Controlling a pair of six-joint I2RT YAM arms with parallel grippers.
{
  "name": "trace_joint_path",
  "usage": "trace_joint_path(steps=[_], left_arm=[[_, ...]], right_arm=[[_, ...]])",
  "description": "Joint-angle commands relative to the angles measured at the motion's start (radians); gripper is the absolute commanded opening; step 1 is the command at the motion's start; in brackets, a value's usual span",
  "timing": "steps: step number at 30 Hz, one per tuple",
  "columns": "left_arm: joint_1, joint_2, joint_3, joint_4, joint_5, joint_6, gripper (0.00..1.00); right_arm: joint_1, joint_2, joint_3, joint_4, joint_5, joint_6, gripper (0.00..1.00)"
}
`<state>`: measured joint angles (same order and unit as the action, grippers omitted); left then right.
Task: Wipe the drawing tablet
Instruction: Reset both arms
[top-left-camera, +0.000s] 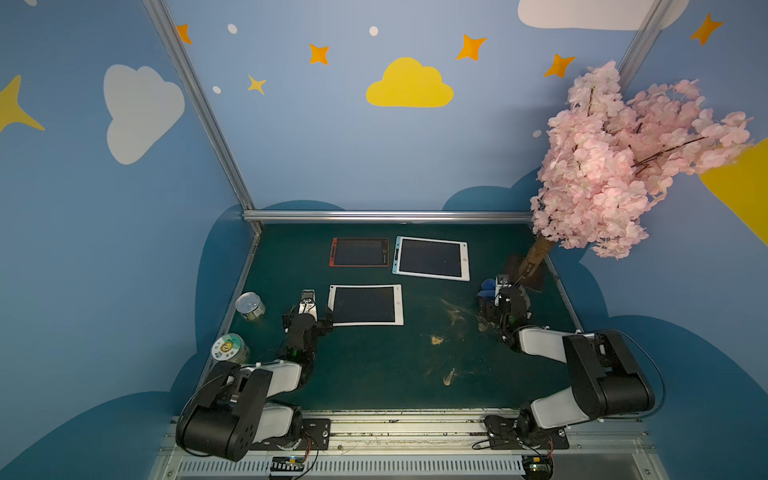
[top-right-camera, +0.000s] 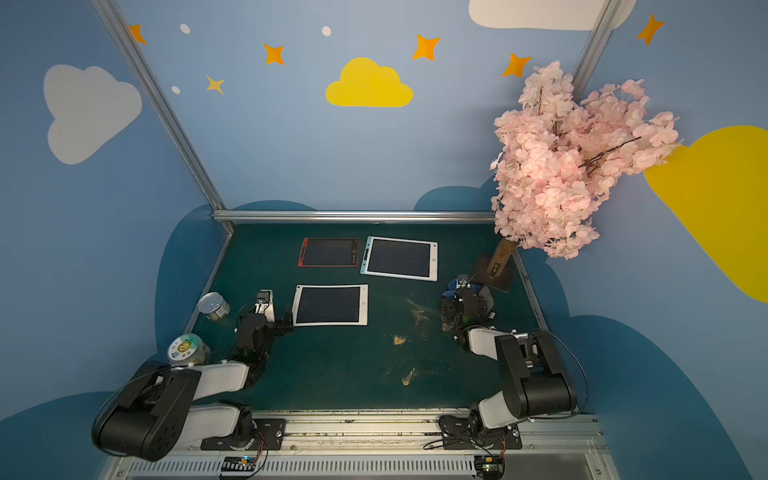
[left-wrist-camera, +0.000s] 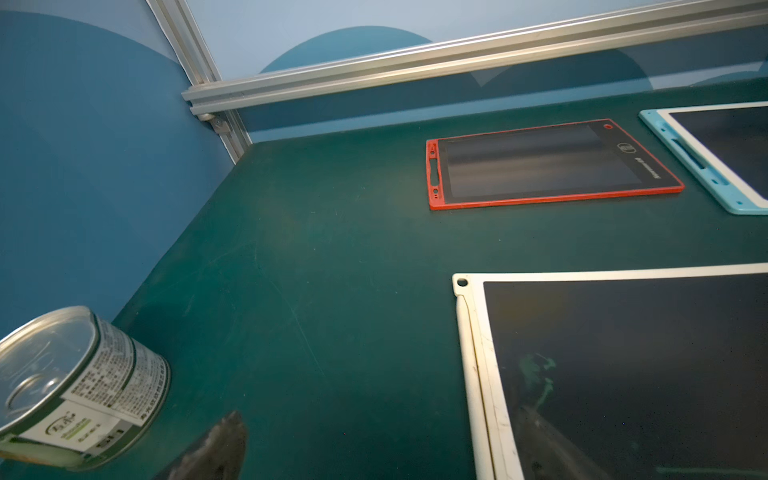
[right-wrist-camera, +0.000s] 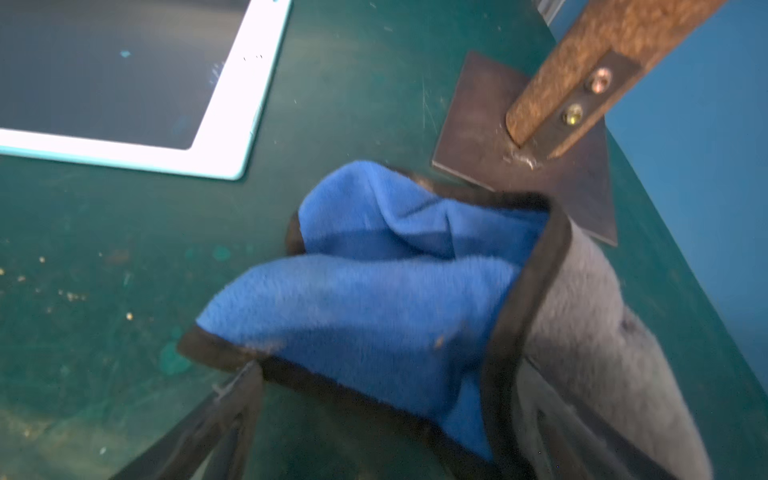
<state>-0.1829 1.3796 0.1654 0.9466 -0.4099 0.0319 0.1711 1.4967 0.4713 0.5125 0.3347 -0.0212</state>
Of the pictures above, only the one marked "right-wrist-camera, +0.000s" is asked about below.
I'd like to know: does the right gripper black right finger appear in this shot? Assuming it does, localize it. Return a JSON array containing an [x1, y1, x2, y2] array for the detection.
[[515, 359, 674, 479]]

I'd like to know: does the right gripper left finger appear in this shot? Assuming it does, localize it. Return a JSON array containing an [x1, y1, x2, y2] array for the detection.
[[113, 361, 264, 479]]

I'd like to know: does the blue wiping cloth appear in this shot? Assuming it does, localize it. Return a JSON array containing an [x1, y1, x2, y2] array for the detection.
[[178, 161, 713, 479]]

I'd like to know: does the white blue drawing tablet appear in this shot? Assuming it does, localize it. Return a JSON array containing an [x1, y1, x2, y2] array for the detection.
[[1, 1, 291, 180]]

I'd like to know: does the dark square tree base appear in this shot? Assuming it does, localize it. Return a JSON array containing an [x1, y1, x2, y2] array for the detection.
[[431, 51, 619, 246]]

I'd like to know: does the pink cherry blossom tree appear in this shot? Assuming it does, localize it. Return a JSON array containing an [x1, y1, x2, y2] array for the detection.
[[506, 1, 724, 157]]

